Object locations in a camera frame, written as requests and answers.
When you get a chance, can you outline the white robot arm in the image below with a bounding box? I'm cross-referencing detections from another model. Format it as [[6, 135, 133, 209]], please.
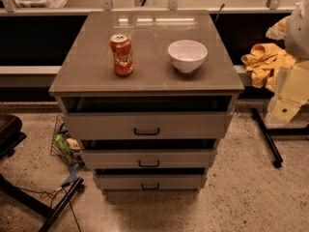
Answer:
[[267, 0, 309, 127]]

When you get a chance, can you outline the red soda can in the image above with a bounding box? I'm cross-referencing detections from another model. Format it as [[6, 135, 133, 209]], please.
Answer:
[[110, 34, 133, 76]]

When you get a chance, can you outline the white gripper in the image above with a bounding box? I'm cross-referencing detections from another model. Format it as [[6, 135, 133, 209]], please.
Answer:
[[267, 61, 309, 124]]

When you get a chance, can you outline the grey top drawer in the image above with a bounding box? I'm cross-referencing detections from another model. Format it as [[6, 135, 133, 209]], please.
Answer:
[[63, 112, 233, 140]]

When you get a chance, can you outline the yellow crumpled cloth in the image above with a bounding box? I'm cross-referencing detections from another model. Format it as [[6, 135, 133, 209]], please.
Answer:
[[240, 15, 297, 93]]

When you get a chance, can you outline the grey drawer cabinet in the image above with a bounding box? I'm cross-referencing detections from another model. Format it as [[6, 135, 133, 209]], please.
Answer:
[[48, 10, 245, 193]]

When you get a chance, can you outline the blue tape strip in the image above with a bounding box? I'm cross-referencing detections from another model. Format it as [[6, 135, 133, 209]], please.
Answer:
[[61, 162, 84, 188]]

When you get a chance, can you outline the black stand leg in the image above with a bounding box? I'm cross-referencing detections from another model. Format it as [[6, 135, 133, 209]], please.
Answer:
[[251, 108, 309, 168]]

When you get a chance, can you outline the grey middle drawer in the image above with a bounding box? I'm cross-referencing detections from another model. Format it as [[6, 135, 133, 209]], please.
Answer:
[[81, 149, 217, 169]]

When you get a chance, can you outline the white bowl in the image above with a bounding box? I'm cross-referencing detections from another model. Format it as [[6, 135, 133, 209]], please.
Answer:
[[168, 40, 208, 73]]

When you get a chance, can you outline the black chair base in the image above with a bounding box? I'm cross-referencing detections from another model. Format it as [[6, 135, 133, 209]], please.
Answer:
[[0, 113, 86, 232]]

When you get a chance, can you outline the wire basket with items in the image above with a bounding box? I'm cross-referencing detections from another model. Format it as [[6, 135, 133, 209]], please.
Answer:
[[50, 116, 81, 164]]

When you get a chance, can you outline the grey bottom drawer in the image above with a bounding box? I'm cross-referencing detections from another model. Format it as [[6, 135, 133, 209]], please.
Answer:
[[94, 175, 207, 190]]

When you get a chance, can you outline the grey drawer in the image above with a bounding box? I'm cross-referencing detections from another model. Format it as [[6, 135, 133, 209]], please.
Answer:
[[94, 175, 207, 190], [63, 112, 233, 140], [81, 149, 217, 169]]

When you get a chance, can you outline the black floor cable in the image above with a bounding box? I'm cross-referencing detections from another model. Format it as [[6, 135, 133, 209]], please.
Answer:
[[17, 186, 82, 232]]

